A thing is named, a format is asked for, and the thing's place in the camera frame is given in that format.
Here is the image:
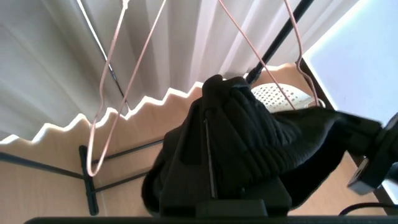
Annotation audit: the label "white laundry basket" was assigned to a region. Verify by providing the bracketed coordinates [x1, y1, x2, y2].
[250, 83, 326, 113]

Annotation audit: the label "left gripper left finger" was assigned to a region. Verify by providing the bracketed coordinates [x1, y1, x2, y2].
[159, 95, 216, 217]

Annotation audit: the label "beige curtain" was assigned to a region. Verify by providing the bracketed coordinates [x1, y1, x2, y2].
[0, 0, 359, 144]

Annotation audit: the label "thin grey curtain wand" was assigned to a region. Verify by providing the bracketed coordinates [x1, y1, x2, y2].
[76, 0, 130, 110]

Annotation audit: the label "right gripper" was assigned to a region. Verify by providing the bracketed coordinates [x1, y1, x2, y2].
[337, 111, 398, 187]

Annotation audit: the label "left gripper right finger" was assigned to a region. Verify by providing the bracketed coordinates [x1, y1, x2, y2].
[214, 175, 292, 217]

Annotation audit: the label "black shorts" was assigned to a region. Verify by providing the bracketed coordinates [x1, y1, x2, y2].
[141, 74, 376, 216]

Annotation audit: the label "black cable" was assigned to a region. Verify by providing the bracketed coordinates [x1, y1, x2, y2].
[338, 202, 398, 217]

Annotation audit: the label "black clothes rack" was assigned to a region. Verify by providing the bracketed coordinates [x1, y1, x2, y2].
[0, 0, 315, 217]

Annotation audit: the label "pink clothes hanger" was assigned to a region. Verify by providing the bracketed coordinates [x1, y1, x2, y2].
[217, 0, 321, 110]
[86, 0, 167, 178]

